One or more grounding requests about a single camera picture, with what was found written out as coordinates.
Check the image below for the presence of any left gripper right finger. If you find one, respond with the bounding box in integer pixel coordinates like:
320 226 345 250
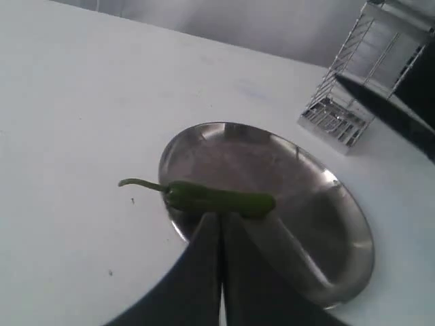
222 214 343 325

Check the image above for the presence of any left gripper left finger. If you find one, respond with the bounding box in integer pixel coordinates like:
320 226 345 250
107 213 222 325

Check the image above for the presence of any green chili pepper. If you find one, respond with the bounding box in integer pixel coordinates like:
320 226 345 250
118 178 277 218

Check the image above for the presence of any black knife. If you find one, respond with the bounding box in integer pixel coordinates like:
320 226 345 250
334 73 434 163

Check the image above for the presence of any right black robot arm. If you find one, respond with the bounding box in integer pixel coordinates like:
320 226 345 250
394 40 434 129

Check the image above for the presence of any round stainless steel plate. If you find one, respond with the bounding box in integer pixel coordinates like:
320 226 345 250
158 122 375 308

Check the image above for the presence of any white backdrop curtain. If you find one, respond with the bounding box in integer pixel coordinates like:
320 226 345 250
67 0 364 67

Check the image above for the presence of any wire metal utensil holder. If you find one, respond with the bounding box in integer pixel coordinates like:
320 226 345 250
298 1 434 158

